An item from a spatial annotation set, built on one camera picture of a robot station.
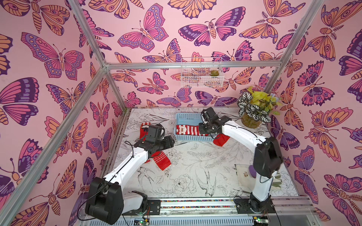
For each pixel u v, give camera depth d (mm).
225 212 730
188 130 1019
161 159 910
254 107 856
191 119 1103
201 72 947
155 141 638
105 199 400
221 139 973
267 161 488
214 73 925
